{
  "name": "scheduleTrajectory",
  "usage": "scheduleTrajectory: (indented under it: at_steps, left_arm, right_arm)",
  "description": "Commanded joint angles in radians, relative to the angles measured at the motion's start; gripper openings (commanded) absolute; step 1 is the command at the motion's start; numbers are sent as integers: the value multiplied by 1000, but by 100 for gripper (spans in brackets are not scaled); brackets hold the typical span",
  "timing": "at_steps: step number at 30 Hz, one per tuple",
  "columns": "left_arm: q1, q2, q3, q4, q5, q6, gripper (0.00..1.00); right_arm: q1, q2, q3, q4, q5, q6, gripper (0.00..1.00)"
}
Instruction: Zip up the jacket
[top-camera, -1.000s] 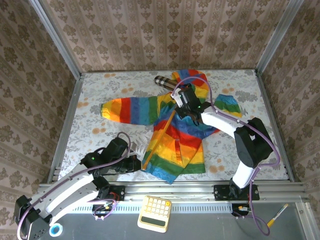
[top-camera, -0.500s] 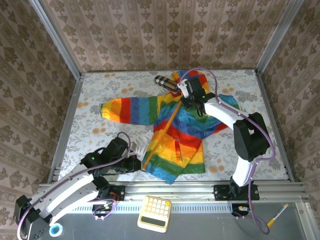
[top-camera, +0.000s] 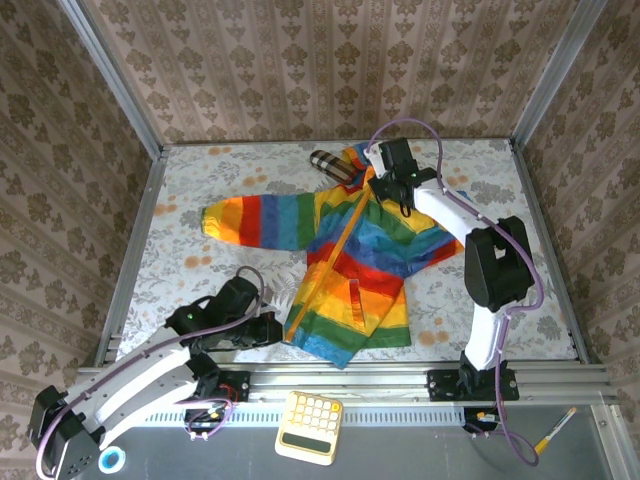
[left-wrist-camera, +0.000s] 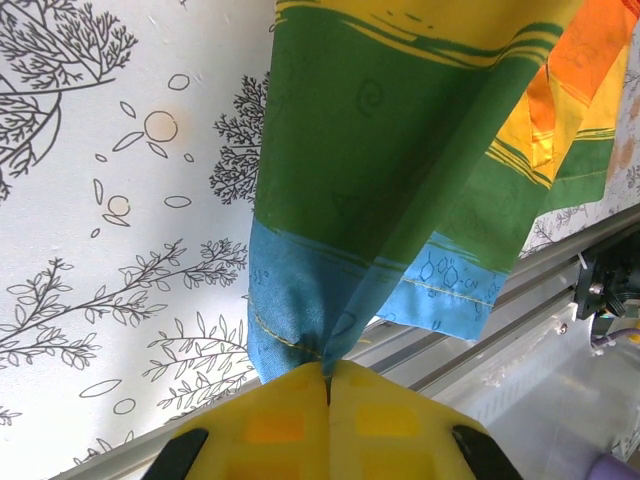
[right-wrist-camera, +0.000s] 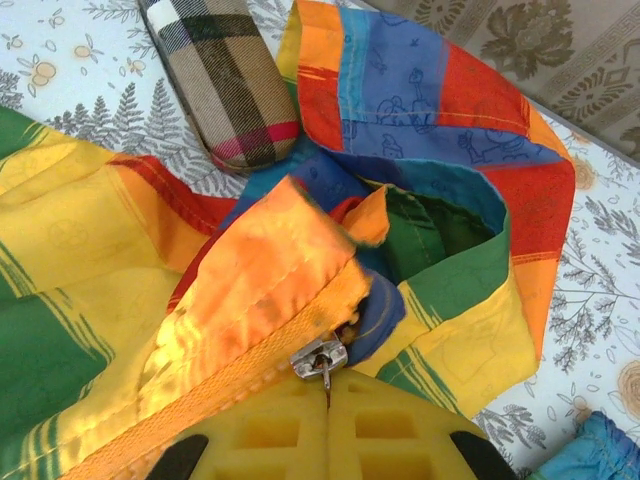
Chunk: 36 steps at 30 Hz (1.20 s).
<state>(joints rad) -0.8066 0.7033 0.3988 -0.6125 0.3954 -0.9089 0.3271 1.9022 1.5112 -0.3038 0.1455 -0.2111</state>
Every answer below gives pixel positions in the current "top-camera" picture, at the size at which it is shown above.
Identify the rainbow striped child's jacket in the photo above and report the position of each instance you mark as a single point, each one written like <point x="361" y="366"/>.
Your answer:
<point x="370" y="250"/>

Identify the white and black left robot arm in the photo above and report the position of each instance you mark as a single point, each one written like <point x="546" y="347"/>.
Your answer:
<point x="135" y="380"/>

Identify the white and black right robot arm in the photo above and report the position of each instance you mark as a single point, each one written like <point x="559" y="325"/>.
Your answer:
<point x="482" y="330"/>

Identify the floral print tablecloth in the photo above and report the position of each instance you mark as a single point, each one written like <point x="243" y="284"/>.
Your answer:
<point x="215" y="280"/>

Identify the beige plaid fabric item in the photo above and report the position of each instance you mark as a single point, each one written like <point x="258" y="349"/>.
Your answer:
<point x="332" y="165"/>

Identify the yellow calculator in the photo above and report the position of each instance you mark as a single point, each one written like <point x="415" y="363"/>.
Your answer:
<point x="310" y="425"/>

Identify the blue and white tape roll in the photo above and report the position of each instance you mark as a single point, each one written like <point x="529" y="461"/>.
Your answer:
<point x="102" y="460"/>

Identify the yellow and white pen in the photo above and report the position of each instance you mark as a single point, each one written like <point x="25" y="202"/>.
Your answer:
<point x="555" y="431"/>

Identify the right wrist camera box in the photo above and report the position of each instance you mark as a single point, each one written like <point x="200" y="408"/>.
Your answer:
<point x="375" y="159"/>

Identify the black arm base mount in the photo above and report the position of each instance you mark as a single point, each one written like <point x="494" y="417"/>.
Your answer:
<point x="442" y="385"/>
<point x="235" y="386"/>

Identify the aluminium side rail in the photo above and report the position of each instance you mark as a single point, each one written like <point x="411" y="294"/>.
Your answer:
<point x="132" y="255"/>
<point x="547" y="240"/>

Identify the long aluminium table rail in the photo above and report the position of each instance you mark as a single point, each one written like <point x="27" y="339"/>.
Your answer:
<point x="350" y="380"/>

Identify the aluminium frame post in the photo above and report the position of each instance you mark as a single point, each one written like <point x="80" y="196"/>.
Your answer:
<point x="560" y="70"/>
<point x="112" y="70"/>

